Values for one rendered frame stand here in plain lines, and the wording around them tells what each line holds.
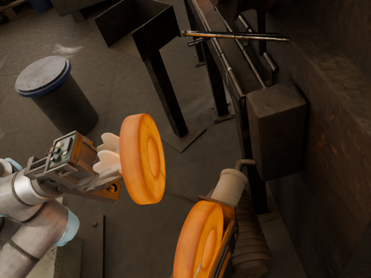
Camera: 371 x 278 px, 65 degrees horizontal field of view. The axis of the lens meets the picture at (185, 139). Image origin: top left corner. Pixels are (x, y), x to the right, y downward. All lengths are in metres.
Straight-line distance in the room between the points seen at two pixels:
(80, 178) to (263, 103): 0.36
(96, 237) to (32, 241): 0.81
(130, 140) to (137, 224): 1.01
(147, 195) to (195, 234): 0.09
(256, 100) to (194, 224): 0.27
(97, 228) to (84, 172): 0.98
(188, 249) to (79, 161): 0.22
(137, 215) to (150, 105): 0.75
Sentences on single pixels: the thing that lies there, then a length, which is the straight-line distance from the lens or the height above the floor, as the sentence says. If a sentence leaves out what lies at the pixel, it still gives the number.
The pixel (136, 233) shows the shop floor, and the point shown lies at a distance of 1.42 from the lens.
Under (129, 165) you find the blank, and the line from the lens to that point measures 0.44.
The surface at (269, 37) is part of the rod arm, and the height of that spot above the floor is 0.88.
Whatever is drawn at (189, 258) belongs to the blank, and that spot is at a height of 0.77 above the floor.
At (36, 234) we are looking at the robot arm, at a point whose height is 0.72.
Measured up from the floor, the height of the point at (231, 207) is 0.72.
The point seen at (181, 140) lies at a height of 0.01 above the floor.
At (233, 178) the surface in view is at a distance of 0.61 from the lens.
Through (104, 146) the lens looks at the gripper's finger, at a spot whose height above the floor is 0.86.
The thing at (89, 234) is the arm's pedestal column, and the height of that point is 0.02.
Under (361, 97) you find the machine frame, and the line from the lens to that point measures 0.50.
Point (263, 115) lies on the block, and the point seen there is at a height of 0.80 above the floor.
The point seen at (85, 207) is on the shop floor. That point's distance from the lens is 1.62.
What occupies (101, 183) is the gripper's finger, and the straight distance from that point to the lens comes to 0.51.
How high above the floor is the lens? 1.21
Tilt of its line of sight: 48 degrees down
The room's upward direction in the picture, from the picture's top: 21 degrees counter-clockwise
